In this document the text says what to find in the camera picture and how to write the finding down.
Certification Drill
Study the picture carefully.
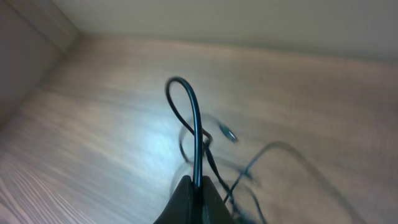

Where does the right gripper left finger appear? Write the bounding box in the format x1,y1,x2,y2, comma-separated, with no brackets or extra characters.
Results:
154,175,196,224

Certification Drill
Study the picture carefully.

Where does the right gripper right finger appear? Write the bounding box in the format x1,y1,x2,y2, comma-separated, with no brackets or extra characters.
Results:
201,176,235,224

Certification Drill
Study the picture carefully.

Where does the thin black USB cable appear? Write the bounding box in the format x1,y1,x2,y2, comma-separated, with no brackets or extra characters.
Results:
169,113,368,224

